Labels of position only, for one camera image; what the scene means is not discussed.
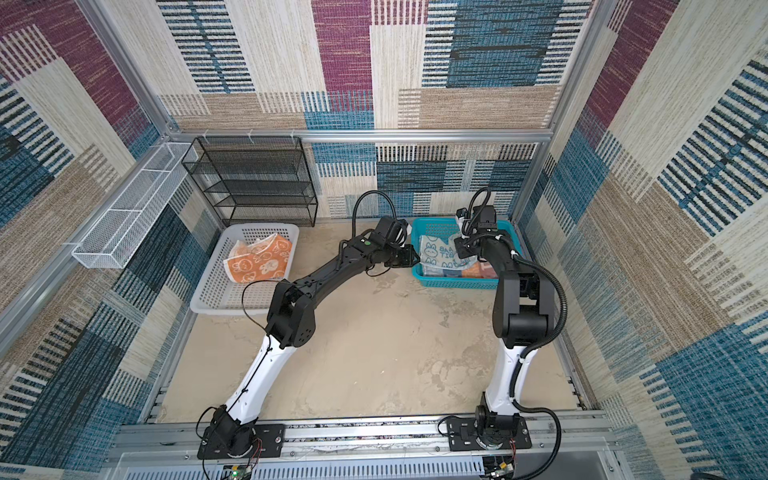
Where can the teal plastic basket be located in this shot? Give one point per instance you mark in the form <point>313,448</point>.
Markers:
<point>443,227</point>

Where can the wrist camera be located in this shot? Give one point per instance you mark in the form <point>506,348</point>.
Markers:
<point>391,231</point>
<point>478,220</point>

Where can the rabbit print striped towel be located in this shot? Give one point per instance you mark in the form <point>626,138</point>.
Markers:
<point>483,271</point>

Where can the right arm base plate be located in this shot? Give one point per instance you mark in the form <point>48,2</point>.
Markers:
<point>494,433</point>

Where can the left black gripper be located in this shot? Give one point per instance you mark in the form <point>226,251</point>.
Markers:
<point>409,259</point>

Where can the black wire shelf rack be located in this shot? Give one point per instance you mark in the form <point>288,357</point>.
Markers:
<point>254,179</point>

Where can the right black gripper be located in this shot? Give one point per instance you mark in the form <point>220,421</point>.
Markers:
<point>462,251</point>

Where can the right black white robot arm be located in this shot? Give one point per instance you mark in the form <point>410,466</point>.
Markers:
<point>530,311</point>

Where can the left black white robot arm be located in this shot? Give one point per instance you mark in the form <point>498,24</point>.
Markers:
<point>290,324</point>

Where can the orange bear print towel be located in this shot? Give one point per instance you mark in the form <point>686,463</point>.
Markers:
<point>265,259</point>

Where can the white plastic laundry basket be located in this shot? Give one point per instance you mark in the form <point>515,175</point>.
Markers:
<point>216,294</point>

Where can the aluminium mounting rail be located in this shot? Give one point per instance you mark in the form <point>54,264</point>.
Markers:
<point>357,438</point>

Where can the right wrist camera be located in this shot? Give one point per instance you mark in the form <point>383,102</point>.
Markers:
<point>478,220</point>

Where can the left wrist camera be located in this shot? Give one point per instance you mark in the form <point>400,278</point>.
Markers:
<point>391,231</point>

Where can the white wire mesh tray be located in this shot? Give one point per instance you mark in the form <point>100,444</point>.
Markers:
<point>117,234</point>

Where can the teal bicycle print towel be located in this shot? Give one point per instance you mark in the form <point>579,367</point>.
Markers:
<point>439,258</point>

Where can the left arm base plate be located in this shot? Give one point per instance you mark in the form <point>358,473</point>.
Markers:
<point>248,441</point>

